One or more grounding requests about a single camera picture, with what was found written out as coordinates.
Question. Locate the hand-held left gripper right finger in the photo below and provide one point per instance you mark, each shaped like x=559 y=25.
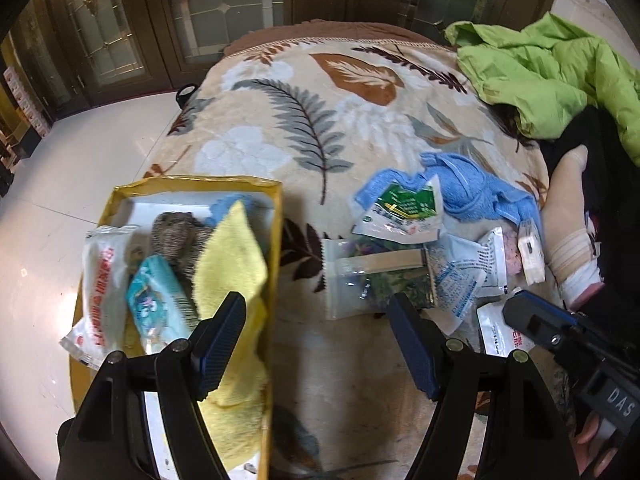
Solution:
x=415 y=350

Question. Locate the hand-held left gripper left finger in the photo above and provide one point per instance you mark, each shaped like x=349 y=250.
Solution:
x=220 y=340

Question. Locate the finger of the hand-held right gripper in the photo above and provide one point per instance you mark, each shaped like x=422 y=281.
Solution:
x=535 y=320

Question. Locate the white packet with red print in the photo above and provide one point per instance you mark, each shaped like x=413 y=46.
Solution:
x=505 y=332
x=100 y=290

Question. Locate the pink packet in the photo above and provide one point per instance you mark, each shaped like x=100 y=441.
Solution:
x=512 y=255

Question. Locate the small white box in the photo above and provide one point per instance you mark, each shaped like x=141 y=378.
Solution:
x=531 y=250

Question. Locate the white packet with black print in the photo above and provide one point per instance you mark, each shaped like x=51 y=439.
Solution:
x=492 y=260

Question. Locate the white packet with blue print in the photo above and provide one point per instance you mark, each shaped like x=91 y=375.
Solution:
x=452 y=285

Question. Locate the teal tissue pack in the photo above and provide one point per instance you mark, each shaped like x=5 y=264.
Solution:
x=155 y=300

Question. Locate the clear bag of dried herbs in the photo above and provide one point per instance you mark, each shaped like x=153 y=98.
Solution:
x=380 y=280

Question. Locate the yellow towel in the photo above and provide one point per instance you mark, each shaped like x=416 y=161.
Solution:
x=230 y=250

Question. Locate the yellow-edged white foam box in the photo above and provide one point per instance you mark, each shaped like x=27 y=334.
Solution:
x=272 y=260

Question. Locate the brown knitted pouch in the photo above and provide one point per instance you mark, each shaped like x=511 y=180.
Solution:
x=175 y=240

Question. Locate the light blue cloth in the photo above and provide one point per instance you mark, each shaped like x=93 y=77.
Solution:
x=222 y=207

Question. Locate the green and white packet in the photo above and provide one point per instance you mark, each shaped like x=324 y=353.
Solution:
x=400 y=210

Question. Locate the blue towel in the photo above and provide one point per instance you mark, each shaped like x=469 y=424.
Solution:
x=465 y=185

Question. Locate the person's right hand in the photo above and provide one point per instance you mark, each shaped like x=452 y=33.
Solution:
x=595 y=445

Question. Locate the black pants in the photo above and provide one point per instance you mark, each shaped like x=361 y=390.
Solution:
x=617 y=230

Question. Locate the person's foot in beige sock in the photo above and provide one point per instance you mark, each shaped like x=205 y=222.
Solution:
x=565 y=195

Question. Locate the leaf printed blanket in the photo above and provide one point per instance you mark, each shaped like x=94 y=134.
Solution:
x=320 y=160

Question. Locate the small black object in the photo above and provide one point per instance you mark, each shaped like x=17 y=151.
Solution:
x=186 y=95

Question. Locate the green jacket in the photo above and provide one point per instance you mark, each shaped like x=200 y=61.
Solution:
x=540 y=70

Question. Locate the stack of white red cartons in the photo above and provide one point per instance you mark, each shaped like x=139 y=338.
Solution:
x=27 y=105

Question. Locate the wooden glass doors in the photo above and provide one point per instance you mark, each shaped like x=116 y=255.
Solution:
x=150 y=20

